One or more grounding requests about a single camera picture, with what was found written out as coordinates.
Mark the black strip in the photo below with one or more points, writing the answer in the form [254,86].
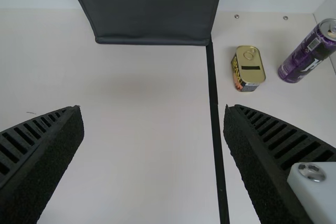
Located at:
[214,90]

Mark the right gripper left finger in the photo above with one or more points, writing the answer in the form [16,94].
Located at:
[34,161]

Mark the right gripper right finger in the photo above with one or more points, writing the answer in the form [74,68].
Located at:
[262,155]

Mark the rectangular tin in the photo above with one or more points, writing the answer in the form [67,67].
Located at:
[256,77]

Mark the purple can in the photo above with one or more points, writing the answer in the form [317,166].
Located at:
[296,61]

